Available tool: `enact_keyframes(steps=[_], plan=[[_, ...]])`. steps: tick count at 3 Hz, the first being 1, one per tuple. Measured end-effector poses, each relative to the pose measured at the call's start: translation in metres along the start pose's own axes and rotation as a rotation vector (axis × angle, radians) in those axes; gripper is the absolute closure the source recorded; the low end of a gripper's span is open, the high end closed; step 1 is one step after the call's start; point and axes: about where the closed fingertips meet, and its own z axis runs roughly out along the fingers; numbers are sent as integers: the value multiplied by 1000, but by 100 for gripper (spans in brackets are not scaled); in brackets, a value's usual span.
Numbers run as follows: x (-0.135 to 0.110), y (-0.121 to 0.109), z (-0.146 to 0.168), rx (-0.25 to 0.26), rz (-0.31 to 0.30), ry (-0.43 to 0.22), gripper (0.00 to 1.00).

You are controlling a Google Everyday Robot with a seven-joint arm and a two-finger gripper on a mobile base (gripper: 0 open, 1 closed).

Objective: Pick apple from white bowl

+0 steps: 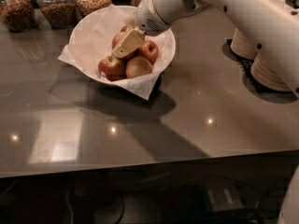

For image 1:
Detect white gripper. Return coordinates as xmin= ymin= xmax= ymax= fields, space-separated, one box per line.
xmin=112 ymin=0 xmax=208 ymax=58

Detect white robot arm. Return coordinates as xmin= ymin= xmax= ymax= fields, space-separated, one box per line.
xmin=113 ymin=0 xmax=299 ymax=94

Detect back red apple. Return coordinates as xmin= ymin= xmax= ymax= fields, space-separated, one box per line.
xmin=121 ymin=25 xmax=128 ymax=32

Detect red apple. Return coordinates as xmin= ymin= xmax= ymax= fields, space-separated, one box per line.
xmin=121 ymin=25 xmax=128 ymax=32
xmin=137 ymin=40 xmax=159 ymax=63
xmin=112 ymin=31 xmax=139 ymax=58
xmin=98 ymin=55 xmax=125 ymax=81

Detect top red apple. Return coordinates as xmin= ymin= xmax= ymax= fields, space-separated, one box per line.
xmin=112 ymin=31 xmax=139 ymax=58

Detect right red apple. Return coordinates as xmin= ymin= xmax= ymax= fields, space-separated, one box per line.
xmin=137 ymin=40 xmax=159 ymax=63

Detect yellow front apple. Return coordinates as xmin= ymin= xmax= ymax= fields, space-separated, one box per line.
xmin=125 ymin=56 xmax=152 ymax=78

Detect white bowl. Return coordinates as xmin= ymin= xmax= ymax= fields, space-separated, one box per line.
xmin=68 ymin=5 xmax=177 ymax=86

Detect front left red apple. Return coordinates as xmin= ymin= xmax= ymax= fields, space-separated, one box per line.
xmin=98 ymin=55 xmax=125 ymax=81

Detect white paper liner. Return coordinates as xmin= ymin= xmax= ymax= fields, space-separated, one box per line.
xmin=57 ymin=4 xmax=173 ymax=101

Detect back stack paper bowls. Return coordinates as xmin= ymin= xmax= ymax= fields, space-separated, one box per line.
xmin=230 ymin=29 xmax=257 ymax=60

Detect stack paper bowls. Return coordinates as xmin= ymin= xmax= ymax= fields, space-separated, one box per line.
xmin=250 ymin=53 xmax=291 ymax=92
xmin=230 ymin=29 xmax=257 ymax=60

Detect far left cereal jar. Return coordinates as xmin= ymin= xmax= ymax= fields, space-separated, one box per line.
xmin=0 ymin=0 xmax=36 ymax=32

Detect front stack paper bowls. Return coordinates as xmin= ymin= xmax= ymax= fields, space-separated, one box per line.
xmin=250 ymin=53 xmax=291 ymax=92

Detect black rubber mat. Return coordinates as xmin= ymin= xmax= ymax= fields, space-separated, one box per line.
xmin=226 ymin=39 xmax=263 ymax=93

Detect dark box under table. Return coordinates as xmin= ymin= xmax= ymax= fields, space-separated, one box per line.
xmin=203 ymin=179 xmax=245 ymax=214

